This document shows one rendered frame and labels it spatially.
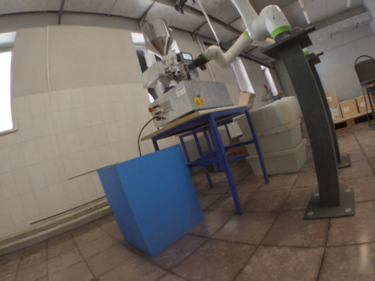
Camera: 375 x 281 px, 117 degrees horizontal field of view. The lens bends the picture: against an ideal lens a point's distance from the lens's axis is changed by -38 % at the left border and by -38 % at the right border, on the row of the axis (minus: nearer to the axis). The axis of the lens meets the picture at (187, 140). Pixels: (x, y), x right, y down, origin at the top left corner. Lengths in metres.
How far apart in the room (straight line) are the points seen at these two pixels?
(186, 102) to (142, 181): 0.63
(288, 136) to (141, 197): 1.33
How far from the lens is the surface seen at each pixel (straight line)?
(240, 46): 1.60
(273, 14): 1.08
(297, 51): 1.00
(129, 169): 1.05
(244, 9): 1.28
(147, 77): 1.72
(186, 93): 1.32
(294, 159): 1.79
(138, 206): 1.08
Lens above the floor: 0.60
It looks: level
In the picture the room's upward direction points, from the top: 18 degrees counter-clockwise
